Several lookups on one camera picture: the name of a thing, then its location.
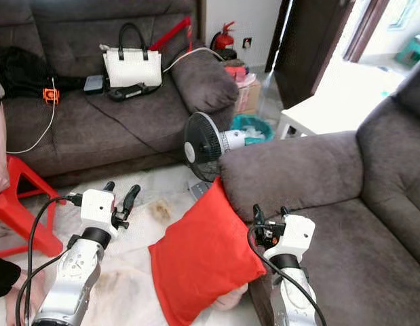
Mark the white low table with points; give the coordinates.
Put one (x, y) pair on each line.
(332, 102)

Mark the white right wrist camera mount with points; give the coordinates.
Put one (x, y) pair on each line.
(298, 234)

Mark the wall socket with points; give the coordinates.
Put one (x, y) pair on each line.
(247, 43)

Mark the black flat pouch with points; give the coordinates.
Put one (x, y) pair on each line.
(134, 93)

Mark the red fire extinguisher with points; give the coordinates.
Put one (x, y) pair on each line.
(223, 39)

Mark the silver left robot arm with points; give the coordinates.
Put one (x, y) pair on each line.
(74, 285)

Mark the brown fabric two-seat sofa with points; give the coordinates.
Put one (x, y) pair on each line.
(359, 224)

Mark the teal plastic stool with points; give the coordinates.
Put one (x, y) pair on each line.
(413, 51)

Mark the person black trouser leg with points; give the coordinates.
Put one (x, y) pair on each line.
(5, 277)

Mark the person hand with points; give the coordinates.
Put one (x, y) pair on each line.
(1, 185)

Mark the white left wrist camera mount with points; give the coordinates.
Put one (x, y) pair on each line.
(98, 207)

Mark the grey flat box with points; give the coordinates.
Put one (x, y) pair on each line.
(93, 84)

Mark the brown cardboard box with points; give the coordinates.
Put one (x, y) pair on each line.
(249, 96)

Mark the black and white floor fan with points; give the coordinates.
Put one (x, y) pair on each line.
(203, 146)

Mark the red square pillow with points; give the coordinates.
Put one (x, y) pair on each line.
(203, 258)

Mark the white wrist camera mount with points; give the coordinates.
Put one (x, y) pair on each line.
(298, 234)
(98, 207)

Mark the red and pink packets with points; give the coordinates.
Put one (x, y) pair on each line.
(237, 71)

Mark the teal plastic waste basket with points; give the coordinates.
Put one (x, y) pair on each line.
(257, 125)

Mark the small orange device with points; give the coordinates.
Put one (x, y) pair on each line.
(51, 96)

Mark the red plastic stool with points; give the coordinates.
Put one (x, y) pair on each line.
(26, 210)

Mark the dark brown door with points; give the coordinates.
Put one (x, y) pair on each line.
(311, 44)

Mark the black cloth bag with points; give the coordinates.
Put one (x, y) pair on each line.
(26, 71)

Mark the pink cat face pillow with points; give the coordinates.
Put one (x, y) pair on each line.
(232, 299)

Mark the person bare foot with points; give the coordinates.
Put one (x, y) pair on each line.
(23, 302)

